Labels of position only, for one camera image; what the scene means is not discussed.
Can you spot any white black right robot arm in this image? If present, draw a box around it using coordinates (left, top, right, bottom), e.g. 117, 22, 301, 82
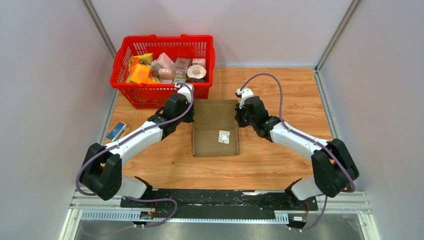
235, 96, 359, 210

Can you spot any yellow snack bag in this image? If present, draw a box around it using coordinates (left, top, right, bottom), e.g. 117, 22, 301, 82
128, 53, 153, 69

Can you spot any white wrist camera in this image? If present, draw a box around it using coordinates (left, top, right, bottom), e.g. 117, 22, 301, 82
235, 87, 254, 109
174, 82, 194, 103

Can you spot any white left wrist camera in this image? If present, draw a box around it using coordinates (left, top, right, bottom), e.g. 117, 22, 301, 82
174, 82, 194, 103

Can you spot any pink white carton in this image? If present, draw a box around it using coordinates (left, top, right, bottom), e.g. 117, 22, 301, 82
156, 52, 175, 70

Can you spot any orange snack box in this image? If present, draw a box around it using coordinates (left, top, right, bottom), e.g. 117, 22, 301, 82
126, 63, 151, 85

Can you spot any aluminium frame rail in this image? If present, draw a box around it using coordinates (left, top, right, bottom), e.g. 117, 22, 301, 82
70, 188, 372, 224

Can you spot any brown cardboard paper box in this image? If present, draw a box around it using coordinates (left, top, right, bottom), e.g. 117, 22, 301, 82
192, 99, 240, 157

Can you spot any blue yellow small box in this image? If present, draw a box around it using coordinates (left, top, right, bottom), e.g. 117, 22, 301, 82
104, 121, 131, 144

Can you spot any round tape roll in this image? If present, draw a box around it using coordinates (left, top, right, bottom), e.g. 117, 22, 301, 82
186, 65, 207, 82

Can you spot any red plastic shopping basket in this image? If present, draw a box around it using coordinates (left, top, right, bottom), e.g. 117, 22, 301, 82
109, 34, 216, 109

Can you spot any small white packet in box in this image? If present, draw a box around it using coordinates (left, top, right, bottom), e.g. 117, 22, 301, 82
218, 130, 231, 145

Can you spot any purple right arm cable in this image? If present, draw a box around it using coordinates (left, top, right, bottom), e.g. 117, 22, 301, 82
239, 72, 357, 232

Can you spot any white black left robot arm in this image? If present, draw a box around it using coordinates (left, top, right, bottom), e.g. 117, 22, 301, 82
75, 89, 194, 208

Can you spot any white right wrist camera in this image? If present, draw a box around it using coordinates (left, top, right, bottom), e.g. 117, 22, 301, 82
235, 87, 254, 109

